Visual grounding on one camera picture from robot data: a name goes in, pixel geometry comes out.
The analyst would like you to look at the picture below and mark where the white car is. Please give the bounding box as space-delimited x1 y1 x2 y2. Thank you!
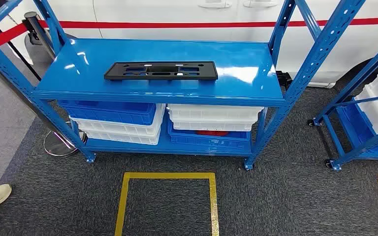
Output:
0 0 378 89

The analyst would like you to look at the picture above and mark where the blue plastic crate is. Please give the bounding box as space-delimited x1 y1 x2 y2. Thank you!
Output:
336 97 378 154
166 112 252 150
58 100 157 126

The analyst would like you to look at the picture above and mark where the blue wheeled shelf rack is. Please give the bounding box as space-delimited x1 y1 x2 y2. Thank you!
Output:
307 32 378 172

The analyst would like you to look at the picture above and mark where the red plastic item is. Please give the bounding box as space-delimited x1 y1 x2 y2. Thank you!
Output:
196 130 229 137

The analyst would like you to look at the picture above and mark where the black-topped stanchion post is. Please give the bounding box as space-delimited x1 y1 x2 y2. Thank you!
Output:
23 11 58 61

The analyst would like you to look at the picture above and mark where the red barrier belt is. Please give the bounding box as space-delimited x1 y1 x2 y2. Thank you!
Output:
0 17 378 47

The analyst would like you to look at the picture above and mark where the black barrier belt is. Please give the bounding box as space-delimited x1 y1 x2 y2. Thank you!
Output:
0 5 42 81

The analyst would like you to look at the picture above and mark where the blue metal shelf rack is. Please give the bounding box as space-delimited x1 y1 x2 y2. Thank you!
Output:
0 0 367 172

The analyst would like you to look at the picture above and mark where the black ribbed plastic block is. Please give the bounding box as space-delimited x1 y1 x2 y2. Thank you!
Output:
275 70 293 91

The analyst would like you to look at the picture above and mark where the black plastic plate bracket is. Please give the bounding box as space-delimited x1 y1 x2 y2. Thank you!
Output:
103 61 219 81

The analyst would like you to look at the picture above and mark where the chrome stanchion post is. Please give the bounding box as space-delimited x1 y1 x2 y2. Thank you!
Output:
0 54 89 158

